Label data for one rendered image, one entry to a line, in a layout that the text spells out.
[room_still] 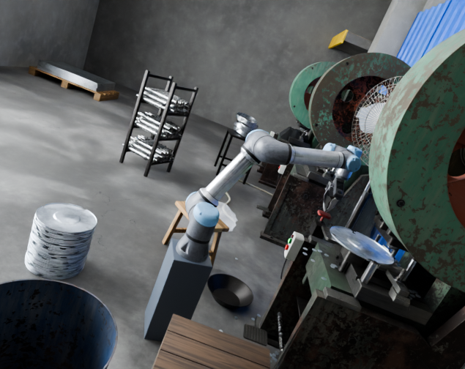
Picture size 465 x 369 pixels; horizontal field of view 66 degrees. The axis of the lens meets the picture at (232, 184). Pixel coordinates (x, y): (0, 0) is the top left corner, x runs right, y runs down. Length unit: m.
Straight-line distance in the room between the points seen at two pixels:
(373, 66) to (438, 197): 1.85
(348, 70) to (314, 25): 5.39
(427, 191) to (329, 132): 1.79
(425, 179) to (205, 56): 7.31
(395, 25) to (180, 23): 4.20
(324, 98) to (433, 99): 1.79
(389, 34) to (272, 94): 2.65
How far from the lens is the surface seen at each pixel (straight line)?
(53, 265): 2.01
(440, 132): 1.10
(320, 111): 2.82
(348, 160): 1.69
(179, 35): 8.30
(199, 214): 1.54
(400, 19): 6.82
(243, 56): 8.08
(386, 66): 2.90
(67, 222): 1.97
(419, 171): 1.11
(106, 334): 1.23
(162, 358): 1.31
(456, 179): 1.24
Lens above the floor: 1.28
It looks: 17 degrees down
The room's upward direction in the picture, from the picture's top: 22 degrees clockwise
